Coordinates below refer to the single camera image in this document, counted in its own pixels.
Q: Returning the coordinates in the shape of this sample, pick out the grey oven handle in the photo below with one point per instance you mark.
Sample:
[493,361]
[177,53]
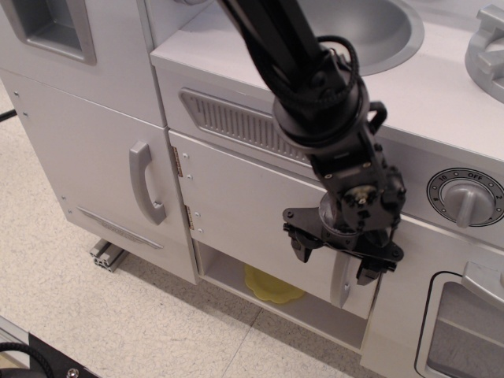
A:
[484,282]

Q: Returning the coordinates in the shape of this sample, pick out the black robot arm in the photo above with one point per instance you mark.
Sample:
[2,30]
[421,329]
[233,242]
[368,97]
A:
[322,108]

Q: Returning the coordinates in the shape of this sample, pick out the white fridge door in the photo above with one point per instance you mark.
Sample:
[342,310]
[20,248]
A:
[83,148]

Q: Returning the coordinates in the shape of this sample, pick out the grey stove burner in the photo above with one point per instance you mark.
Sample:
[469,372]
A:
[484,66]

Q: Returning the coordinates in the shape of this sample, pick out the yellow plastic plate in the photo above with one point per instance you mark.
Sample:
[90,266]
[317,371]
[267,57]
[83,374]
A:
[269,288]

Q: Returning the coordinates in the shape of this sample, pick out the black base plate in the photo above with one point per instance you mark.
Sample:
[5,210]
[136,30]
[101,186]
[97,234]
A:
[61,364]

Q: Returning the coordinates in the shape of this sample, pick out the white oven door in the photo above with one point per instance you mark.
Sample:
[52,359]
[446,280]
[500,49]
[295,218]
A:
[461,334]

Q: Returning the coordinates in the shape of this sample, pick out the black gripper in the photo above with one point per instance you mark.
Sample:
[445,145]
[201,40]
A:
[307,231]

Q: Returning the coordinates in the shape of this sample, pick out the grey ice dispenser recess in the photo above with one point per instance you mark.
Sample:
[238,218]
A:
[60,27]

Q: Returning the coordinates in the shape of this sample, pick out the grey timer knob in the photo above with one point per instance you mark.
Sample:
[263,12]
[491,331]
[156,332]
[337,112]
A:
[466,197]

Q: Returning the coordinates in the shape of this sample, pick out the silver fridge emblem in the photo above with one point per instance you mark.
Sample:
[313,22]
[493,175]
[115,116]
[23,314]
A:
[120,230]

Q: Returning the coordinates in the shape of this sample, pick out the grey cabinet door handle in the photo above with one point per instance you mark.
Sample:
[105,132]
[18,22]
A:
[343,275]

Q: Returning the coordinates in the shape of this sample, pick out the silver sink bowl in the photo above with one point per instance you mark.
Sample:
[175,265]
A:
[384,33]

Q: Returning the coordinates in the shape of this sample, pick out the white cabinet door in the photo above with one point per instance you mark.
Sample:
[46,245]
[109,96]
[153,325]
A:
[237,208]

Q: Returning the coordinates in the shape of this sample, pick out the aluminium extrusion bar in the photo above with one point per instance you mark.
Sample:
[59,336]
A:
[107,255]

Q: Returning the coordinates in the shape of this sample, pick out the white toy kitchen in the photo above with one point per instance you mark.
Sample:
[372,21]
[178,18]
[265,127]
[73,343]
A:
[148,51]

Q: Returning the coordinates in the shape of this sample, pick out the grey fridge door handle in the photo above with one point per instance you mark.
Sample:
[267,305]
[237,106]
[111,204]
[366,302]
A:
[139,159]

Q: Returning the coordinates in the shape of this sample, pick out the grey vent grille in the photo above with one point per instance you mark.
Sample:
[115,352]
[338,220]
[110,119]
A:
[239,123]

